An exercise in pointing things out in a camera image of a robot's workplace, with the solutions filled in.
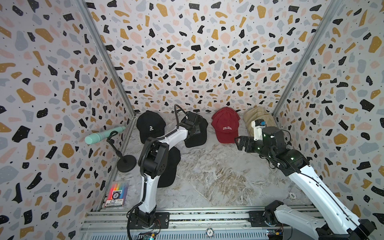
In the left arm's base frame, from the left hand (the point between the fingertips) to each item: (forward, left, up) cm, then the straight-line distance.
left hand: (199, 127), depth 100 cm
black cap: (+6, +35, -4) cm, 36 cm away
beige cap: (+13, -44, 0) cm, 46 cm away
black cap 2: (-18, +16, -8) cm, 25 cm away
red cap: (+7, -19, -2) cm, 21 cm away
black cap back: (-8, +1, +1) cm, 8 cm away
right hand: (-23, -22, +18) cm, 37 cm away
